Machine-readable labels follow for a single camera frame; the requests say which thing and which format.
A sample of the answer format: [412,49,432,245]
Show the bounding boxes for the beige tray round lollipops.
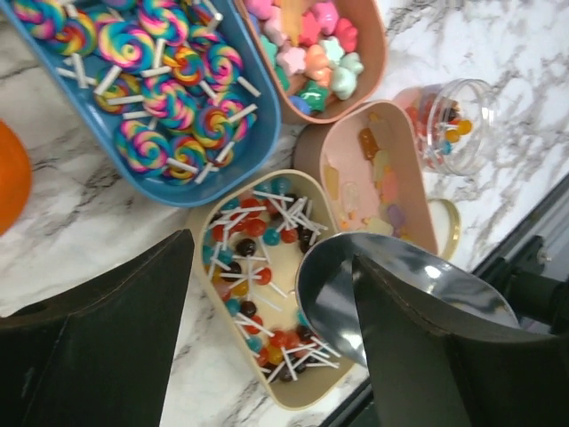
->
[188,169,354,410]

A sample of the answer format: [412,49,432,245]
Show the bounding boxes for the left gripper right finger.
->
[352,255,568,426]

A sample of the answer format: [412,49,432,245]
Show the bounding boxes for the clear plastic jar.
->
[394,78,498,176]

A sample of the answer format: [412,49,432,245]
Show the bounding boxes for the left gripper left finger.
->
[1,230,194,426]

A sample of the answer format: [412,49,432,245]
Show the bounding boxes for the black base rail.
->
[319,173,569,427]

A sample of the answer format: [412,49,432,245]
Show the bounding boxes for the orange fruit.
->
[1,121,32,235]

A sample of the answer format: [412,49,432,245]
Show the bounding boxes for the metal candy scoop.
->
[295,231,521,368]

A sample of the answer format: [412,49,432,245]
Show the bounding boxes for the pink tray popsicle candies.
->
[293,101,438,254]

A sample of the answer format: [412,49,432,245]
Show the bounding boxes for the gold jar lid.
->
[428,198,461,261]

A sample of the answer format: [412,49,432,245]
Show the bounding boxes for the blue tray swirl lollipops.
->
[1,1,281,207]

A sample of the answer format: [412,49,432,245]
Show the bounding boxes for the pink tray star candies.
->
[234,1,388,125]

